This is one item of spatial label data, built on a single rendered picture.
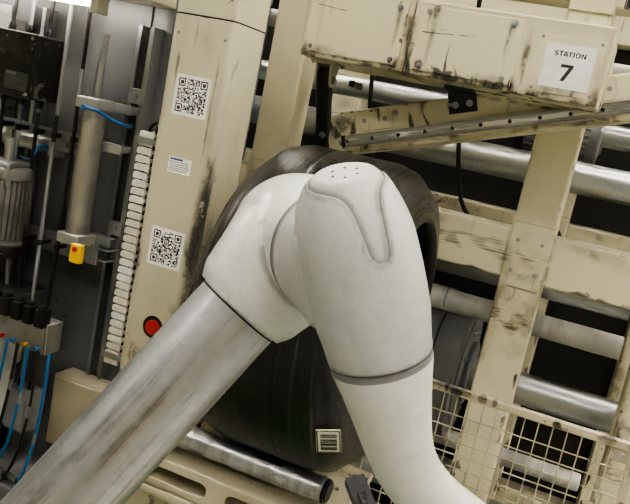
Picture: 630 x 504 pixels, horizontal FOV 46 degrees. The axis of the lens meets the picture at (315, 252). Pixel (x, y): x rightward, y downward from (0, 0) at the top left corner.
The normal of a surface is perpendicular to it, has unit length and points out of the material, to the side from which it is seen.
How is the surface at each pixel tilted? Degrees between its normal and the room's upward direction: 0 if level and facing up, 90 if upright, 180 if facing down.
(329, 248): 92
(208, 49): 90
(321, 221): 88
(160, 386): 73
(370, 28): 90
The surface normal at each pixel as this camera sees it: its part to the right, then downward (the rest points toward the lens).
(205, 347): 0.07, -0.03
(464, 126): -0.37, 0.10
